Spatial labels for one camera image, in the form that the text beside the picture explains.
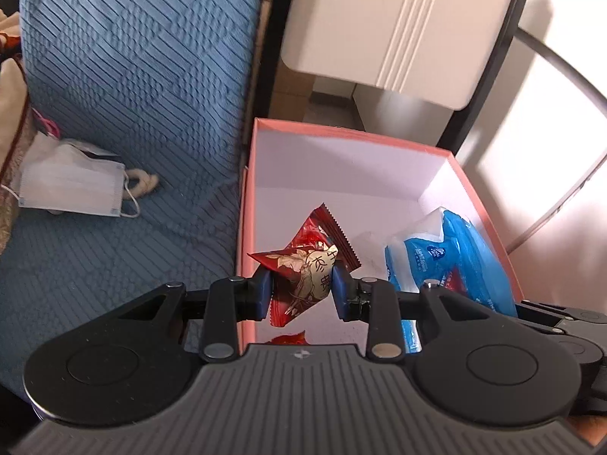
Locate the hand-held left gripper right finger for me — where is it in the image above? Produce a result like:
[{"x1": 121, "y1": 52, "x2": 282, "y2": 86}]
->
[{"x1": 331, "y1": 265, "x2": 504, "y2": 362}]

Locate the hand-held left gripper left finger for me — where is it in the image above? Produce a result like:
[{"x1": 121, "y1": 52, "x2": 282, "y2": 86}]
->
[{"x1": 114, "y1": 268, "x2": 277, "y2": 364}]

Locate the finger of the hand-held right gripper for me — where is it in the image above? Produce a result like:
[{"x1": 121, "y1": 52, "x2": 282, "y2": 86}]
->
[{"x1": 516, "y1": 300, "x2": 607, "y2": 338}]

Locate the dark red printed candy packet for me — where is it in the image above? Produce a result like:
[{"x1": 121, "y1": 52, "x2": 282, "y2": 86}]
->
[{"x1": 247, "y1": 203, "x2": 361, "y2": 328}]

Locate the bright red foil candy packet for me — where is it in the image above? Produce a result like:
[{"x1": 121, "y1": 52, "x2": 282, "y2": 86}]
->
[{"x1": 270, "y1": 329, "x2": 309, "y2": 346}]

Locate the blue tissue packet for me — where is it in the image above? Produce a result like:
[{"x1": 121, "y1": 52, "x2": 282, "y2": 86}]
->
[{"x1": 383, "y1": 206, "x2": 521, "y2": 356}]

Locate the pink cardboard box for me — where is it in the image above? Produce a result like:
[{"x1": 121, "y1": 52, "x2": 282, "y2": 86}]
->
[{"x1": 237, "y1": 118, "x2": 528, "y2": 348}]

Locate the white fluffy keychain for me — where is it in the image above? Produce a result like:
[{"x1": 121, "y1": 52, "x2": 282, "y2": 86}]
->
[{"x1": 122, "y1": 168, "x2": 161, "y2": 199}]

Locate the light blue face mask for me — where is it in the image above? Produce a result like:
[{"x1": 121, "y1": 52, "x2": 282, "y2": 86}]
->
[{"x1": 0, "y1": 144, "x2": 142, "y2": 221}]

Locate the person's right hand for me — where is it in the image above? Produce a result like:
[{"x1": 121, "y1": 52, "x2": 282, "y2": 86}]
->
[{"x1": 566, "y1": 412, "x2": 607, "y2": 449}]

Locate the brown cardboard box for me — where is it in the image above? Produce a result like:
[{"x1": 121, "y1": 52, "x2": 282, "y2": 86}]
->
[{"x1": 272, "y1": 63, "x2": 315, "y2": 125}]

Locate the blue textured mat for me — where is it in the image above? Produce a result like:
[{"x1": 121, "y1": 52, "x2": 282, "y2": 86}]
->
[{"x1": 0, "y1": 0, "x2": 272, "y2": 399}]

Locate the black curved metal tube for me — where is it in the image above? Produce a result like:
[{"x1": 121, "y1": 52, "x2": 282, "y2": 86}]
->
[{"x1": 516, "y1": 27, "x2": 607, "y2": 121}]

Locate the floral patterned sheet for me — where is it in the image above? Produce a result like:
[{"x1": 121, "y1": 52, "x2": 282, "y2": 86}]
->
[{"x1": 0, "y1": 188, "x2": 23, "y2": 253}]

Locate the red black white striped blanket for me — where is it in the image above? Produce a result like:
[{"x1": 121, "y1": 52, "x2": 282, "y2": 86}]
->
[{"x1": 0, "y1": 0, "x2": 39, "y2": 185}]

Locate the pink cord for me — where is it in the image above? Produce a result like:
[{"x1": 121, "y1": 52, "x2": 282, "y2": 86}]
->
[{"x1": 31, "y1": 107, "x2": 60, "y2": 136}]

